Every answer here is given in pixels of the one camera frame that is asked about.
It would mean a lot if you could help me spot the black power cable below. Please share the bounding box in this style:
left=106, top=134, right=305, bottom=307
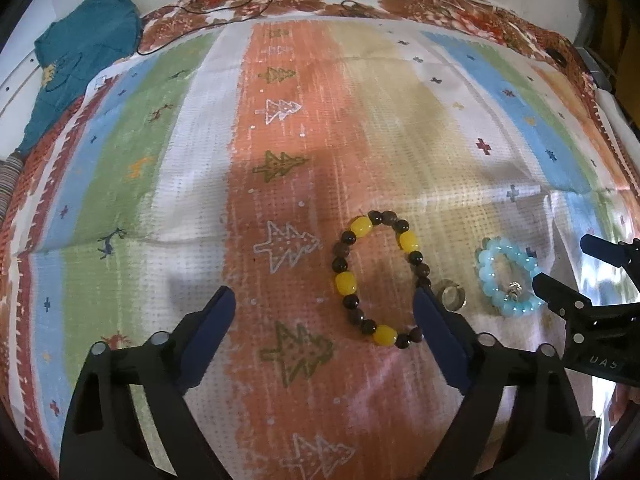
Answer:
left=137, top=0, right=286, bottom=56

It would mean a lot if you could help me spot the yellow and brown bead bracelet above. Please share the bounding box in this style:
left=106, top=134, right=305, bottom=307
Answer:
left=331, top=211, right=432, bottom=351

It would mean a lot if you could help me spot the white bed headboard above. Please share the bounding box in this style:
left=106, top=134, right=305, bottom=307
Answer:
left=0, top=0, right=56, bottom=151

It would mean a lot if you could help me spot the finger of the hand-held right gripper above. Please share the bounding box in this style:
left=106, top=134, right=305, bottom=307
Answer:
left=580, top=232, right=640, bottom=291
left=531, top=271, right=593, bottom=333

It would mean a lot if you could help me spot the person's right hand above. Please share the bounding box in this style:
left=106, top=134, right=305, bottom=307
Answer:
left=606, top=385, right=640, bottom=441

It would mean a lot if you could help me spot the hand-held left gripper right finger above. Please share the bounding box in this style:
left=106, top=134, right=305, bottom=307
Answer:
left=412, top=287, right=593, bottom=480

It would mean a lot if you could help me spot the striped printed mat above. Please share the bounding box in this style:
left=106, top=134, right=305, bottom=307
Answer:
left=7, top=16, right=633, bottom=480

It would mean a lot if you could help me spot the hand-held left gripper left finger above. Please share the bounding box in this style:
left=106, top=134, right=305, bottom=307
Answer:
left=59, top=285, right=237, bottom=480

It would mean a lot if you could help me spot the teal garment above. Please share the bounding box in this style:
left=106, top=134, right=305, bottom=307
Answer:
left=17, top=0, right=143, bottom=156

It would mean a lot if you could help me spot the striped brown pillow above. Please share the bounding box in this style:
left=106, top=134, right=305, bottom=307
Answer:
left=0, top=152, right=25, bottom=221

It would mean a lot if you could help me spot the light blue bead bracelet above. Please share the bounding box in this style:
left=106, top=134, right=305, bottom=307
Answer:
left=476, top=237, right=546, bottom=316

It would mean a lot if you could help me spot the grey object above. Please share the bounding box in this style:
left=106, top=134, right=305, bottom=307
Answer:
left=575, top=45, right=613, bottom=92

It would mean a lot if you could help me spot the white bolster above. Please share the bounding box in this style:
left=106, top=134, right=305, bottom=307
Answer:
left=597, top=90, right=640, bottom=161

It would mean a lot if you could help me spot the silver ring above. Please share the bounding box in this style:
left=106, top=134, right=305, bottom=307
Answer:
left=434, top=282, right=468, bottom=311

